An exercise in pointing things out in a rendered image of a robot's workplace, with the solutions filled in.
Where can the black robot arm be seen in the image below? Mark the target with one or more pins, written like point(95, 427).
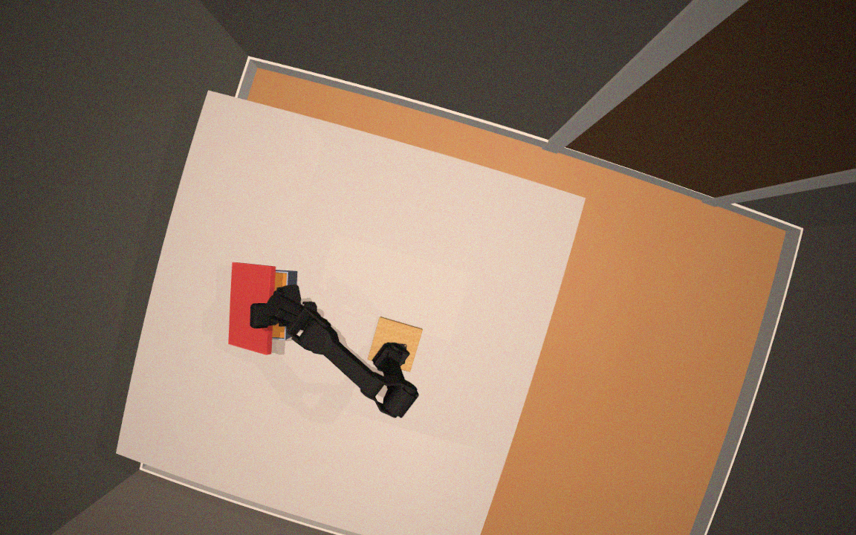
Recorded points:
point(320, 338)

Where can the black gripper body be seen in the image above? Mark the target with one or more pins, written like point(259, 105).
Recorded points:
point(259, 319)

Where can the red lid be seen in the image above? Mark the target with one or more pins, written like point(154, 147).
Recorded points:
point(250, 284)

